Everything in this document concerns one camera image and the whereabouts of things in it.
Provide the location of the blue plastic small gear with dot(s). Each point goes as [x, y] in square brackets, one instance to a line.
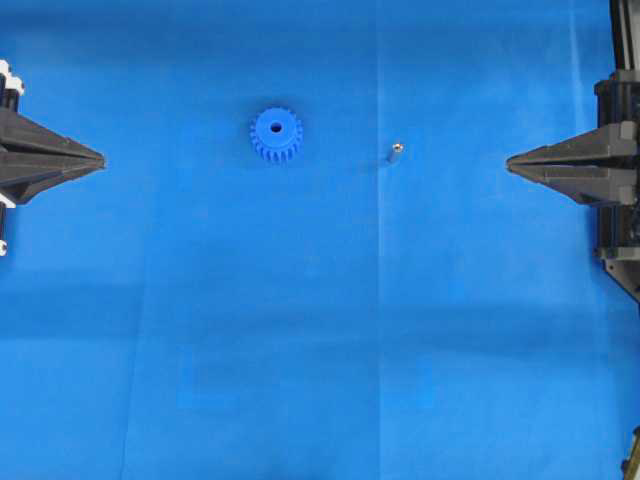
[276, 134]

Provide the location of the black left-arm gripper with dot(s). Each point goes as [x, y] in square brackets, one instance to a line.
[37, 159]

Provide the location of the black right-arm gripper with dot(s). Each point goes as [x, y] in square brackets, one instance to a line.
[617, 189]

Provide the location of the black aluminium frame rail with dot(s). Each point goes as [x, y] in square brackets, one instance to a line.
[624, 15]

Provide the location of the blue table mat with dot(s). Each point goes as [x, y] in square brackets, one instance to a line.
[193, 311]

